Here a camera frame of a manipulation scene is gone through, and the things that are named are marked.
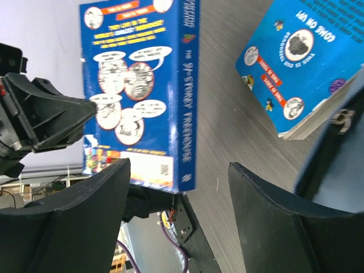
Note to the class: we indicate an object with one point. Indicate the light blue student backpack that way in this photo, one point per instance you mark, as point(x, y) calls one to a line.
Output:
point(333, 175)

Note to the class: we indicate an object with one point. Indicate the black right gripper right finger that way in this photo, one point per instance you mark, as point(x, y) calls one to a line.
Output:
point(282, 232)

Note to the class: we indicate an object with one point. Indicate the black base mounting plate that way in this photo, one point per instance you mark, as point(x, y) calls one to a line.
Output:
point(191, 237)

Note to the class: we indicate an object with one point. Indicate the dark blue treehouse book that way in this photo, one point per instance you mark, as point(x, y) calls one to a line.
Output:
point(140, 68)

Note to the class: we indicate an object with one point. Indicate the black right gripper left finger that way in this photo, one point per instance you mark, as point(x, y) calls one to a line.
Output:
point(74, 230)

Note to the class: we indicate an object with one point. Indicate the light blue treehouse book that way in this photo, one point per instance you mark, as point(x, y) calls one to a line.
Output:
point(301, 60)

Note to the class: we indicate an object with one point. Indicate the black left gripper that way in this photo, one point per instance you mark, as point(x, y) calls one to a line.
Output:
point(36, 117)

